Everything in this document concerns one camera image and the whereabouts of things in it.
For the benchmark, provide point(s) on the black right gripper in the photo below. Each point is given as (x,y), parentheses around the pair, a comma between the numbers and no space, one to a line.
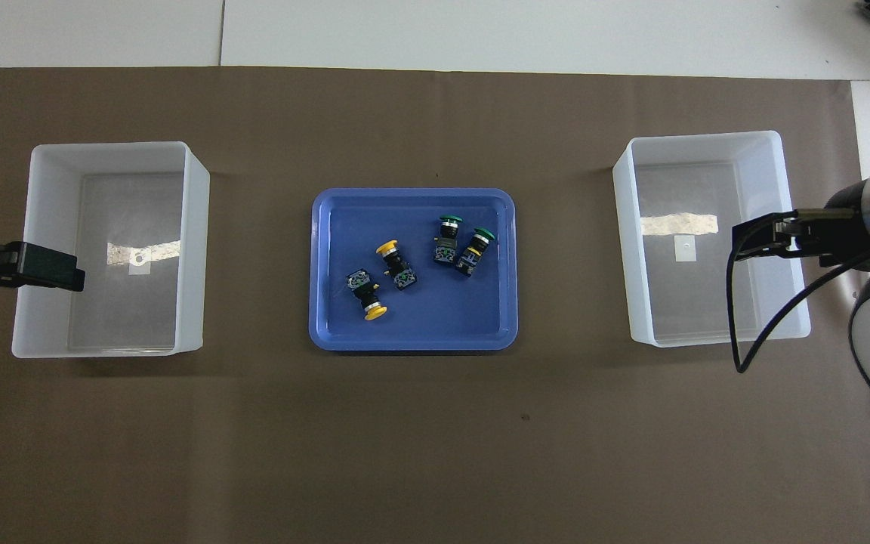
(839,238)

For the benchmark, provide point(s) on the green push button switch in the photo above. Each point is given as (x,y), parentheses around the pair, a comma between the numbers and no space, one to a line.
(473,253)
(446,245)

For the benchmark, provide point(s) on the yellow push button switch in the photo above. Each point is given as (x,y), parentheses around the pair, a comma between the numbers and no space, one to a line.
(363,287)
(397,264)

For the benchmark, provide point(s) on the translucent white plastic box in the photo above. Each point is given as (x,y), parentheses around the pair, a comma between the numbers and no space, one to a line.
(692,302)
(125,317)

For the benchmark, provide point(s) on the blue plastic tray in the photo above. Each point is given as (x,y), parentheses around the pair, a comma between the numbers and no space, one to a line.
(435,325)

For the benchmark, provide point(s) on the brown paper table mat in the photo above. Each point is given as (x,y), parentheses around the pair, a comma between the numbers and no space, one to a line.
(435,438)

